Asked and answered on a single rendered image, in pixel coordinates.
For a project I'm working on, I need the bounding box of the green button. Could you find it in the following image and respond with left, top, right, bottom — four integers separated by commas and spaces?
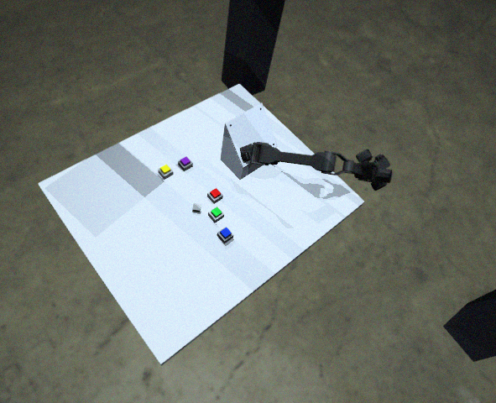
208, 207, 224, 223

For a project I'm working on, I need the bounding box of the purple button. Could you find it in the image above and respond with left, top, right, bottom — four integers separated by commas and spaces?
178, 156, 193, 171

